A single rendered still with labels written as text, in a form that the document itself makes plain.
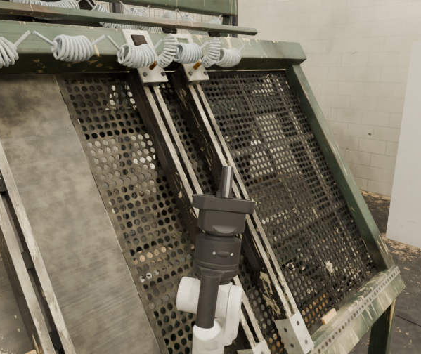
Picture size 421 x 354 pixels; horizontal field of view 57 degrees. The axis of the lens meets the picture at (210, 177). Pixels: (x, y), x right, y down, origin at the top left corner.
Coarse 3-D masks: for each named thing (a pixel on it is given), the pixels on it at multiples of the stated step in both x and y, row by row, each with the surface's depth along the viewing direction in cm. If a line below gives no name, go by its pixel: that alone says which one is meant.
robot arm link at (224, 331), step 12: (240, 288) 74; (228, 300) 72; (240, 300) 74; (228, 312) 72; (216, 324) 80; (228, 324) 73; (204, 336) 76; (216, 336) 75; (228, 336) 74; (204, 348) 76; (216, 348) 75
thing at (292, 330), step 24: (216, 48) 130; (192, 72) 135; (192, 96) 138; (192, 120) 140; (216, 144) 136; (216, 168) 137; (240, 192) 136; (264, 240) 134; (264, 264) 130; (264, 288) 132; (288, 288) 132; (288, 312) 128; (288, 336) 129
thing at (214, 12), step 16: (96, 0) 167; (112, 0) 167; (128, 0) 170; (144, 0) 176; (160, 0) 182; (176, 0) 189; (192, 0) 196; (208, 0) 204; (224, 0) 212; (224, 16) 221
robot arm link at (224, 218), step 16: (208, 208) 71; (224, 208) 72; (240, 208) 73; (208, 224) 72; (224, 224) 72; (240, 224) 73; (208, 240) 71; (224, 240) 72; (240, 240) 75; (208, 256) 71; (224, 256) 71
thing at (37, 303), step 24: (0, 144) 90; (0, 168) 88; (0, 192) 87; (0, 216) 85; (24, 216) 88; (0, 240) 86; (24, 240) 87; (24, 264) 84; (24, 288) 83; (48, 288) 86; (24, 312) 84; (48, 312) 85; (48, 336) 82
